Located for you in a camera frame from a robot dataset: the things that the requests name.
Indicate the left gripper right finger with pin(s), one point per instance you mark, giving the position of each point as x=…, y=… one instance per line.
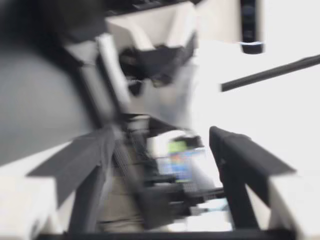
x=240, y=160

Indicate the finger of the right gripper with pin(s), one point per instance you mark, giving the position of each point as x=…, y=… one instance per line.
x=155, y=27

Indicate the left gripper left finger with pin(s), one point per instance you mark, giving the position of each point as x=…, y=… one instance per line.
x=75, y=170

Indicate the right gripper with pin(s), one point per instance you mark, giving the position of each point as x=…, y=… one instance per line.
x=75, y=20

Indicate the computer screen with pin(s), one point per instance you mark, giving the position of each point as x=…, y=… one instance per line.
x=180, y=160

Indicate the black frame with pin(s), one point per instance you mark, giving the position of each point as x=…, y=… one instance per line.
x=262, y=73

